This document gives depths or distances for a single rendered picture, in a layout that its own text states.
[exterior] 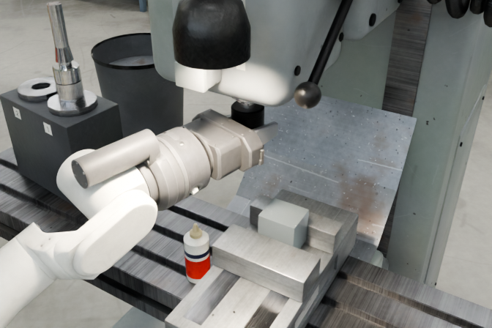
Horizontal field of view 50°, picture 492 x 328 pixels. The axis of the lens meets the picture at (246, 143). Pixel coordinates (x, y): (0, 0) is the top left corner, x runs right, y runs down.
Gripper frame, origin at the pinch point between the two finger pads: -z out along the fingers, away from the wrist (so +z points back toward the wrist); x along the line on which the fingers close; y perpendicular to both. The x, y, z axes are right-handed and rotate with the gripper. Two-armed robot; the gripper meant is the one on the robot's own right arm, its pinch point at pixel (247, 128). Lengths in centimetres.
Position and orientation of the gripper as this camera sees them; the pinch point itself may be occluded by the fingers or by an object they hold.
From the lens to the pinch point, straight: 75.4
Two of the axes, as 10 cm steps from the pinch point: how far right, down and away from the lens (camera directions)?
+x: -7.0, -3.8, 6.0
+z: -7.1, 3.7, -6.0
